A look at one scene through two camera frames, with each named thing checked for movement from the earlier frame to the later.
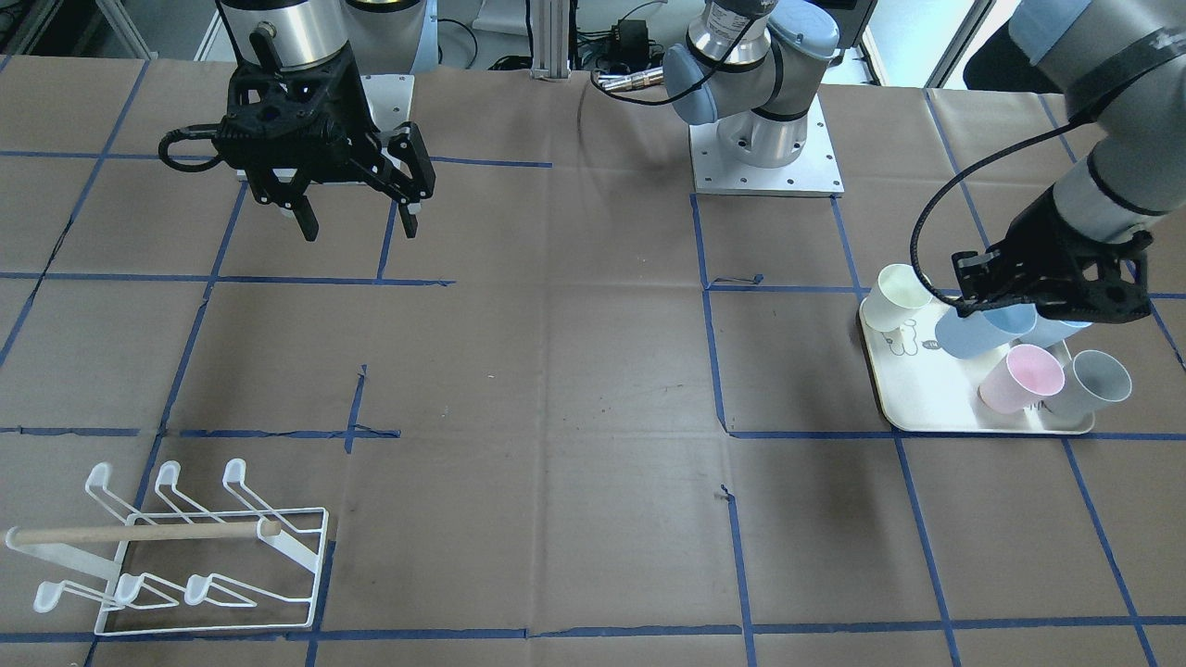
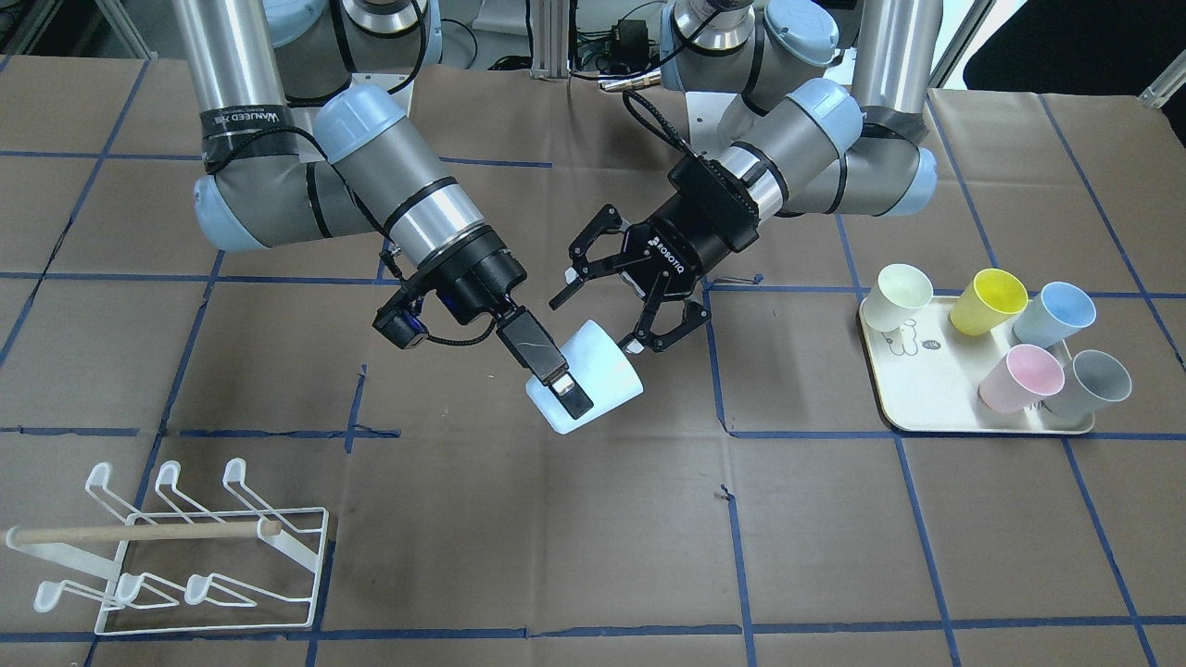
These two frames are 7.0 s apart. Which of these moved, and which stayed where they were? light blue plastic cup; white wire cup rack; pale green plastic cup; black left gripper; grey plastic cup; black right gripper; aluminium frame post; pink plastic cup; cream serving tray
Moved: light blue plastic cup; black left gripper; black right gripper
Stayed: grey plastic cup; white wire cup rack; cream serving tray; pale green plastic cup; pink plastic cup; aluminium frame post
